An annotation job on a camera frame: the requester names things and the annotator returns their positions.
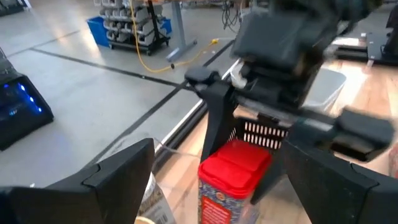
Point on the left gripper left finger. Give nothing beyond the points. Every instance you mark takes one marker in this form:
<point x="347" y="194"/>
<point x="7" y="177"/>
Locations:
<point x="109" y="193"/>

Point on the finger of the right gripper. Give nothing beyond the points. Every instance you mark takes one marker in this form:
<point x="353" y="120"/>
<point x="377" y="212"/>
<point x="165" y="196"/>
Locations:
<point x="217" y="118"/>
<point x="275" y="177"/>

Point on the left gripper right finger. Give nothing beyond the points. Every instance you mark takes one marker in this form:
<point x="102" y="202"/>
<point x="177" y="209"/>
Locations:
<point x="335" y="199"/>

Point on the red lid spice tin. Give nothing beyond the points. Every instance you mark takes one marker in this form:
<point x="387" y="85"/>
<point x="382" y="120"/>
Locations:
<point x="233" y="174"/>

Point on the white plastic bin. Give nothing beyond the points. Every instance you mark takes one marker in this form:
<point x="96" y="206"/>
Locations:
<point x="323" y="87"/>

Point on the clear plastic bin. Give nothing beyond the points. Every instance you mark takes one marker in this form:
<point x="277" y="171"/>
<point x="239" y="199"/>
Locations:
<point x="186" y="186"/>

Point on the grey table leg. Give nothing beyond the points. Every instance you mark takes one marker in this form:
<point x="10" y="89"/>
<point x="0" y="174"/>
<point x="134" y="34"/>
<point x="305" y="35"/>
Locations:
<point x="178" y="31"/>

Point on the black computer blue lights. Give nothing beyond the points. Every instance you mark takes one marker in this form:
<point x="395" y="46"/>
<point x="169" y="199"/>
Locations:
<point x="18" y="109"/>

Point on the parts bin rack cart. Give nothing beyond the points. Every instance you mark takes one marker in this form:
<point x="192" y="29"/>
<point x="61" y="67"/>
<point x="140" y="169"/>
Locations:
<point x="130" y="25"/>

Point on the blue plastic crate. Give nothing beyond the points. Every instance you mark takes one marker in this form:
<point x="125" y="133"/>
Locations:
<point x="98" y="31"/>

